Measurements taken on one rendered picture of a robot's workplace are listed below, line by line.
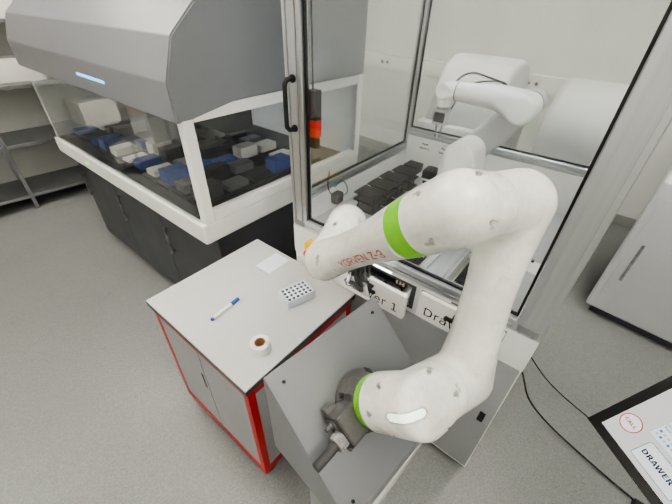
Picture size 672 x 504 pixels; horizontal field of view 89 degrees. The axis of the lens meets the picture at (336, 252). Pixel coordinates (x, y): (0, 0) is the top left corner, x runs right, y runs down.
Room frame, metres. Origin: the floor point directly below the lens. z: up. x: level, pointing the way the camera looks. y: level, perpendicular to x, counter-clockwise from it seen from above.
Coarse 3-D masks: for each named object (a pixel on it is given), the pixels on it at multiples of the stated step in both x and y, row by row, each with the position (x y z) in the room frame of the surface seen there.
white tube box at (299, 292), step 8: (304, 280) 1.07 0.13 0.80; (288, 288) 1.02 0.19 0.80; (296, 288) 1.03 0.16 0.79; (304, 288) 1.02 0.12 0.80; (312, 288) 1.02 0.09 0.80; (280, 296) 0.99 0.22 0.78; (288, 296) 0.98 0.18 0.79; (296, 296) 0.98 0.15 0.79; (304, 296) 0.98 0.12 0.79; (312, 296) 1.00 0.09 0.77; (288, 304) 0.94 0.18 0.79; (296, 304) 0.96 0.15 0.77
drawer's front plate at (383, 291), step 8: (368, 280) 0.95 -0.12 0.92; (376, 280) 0.93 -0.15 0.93; (352, 288) 0.99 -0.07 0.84; (376, 288) 0.92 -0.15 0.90; (384, 288) 0.90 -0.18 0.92; (392, 288) 0.89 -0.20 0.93; (368, 296) 0.94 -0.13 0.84; (384, 296) 0.90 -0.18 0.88; (392, 296) 0.88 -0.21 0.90; (400, 296) 0.86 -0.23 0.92; (384, 304) 0.90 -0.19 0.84; (392, 304) 0.88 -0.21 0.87; (400, 304) 0.86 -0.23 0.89; (392, 312) 0.87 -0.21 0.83; (400, 312) 0.85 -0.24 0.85
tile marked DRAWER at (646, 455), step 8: (640, 448) 0.34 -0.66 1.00; (648, 448) 0.34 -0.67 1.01; (656, 448) 0.33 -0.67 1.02; (640, 456) 0.33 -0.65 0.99; (648, 456) 0.32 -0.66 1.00; (656, 456) 0.32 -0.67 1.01; (664, 456) 0.32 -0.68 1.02; (640, 464) 0.31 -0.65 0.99; (648, 464) 0.31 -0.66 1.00; (656, 464) 0.31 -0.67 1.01; (664, 464) 0.30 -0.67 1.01; (648, 472) 0.30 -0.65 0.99; (656, 472) 0.30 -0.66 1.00; (664, 472) 0.29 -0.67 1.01; (656, 480) 0.28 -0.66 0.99; (664, 480) 0.28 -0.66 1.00; (664, 488) 0.27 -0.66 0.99
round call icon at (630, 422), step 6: (624, 414) 0.40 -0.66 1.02; (630, 414) 0.40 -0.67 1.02; (636, 414) 0.40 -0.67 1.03; (618, 420) 0.40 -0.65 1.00; (624, 420) 0.39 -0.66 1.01; (630, 420) 0.39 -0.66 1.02; (636, 420) 0.39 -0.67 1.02; (642, 420) 0.38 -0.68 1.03; (624, 426) 0.38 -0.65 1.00; (630, 426) 0.38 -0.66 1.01; (636, 426) 0.38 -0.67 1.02; (642, 426) 0.37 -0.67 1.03; (630, 432) 0.37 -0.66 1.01; (636, 432) 0.37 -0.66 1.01
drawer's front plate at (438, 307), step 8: (424, 296) 0.86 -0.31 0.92; (432, 296) 0.86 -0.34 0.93; (424, 304) 0.86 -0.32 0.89; (432, 304) 0.84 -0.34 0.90; (440, 304) 0.83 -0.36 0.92; (448, 304) 0.82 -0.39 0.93; (416, 312) 0.87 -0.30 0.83; (432, 312) 0.84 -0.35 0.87; (440, 312) 0.82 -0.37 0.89; (448, 312) 0.81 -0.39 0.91; (432, 320) 0.83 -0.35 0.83; (448, 328) 0.80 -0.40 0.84
